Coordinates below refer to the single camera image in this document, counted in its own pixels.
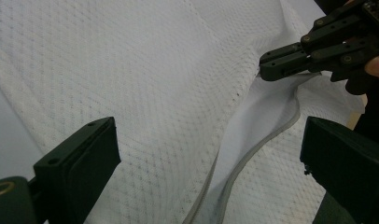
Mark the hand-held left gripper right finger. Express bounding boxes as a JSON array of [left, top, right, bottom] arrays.
[[299, 116, 379, 224]]

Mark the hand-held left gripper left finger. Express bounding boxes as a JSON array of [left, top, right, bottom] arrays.
[[33, 117, 121, 224]]

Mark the white mesh laundry bag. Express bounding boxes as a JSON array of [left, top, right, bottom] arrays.
[[0, 0, 366, 224]]

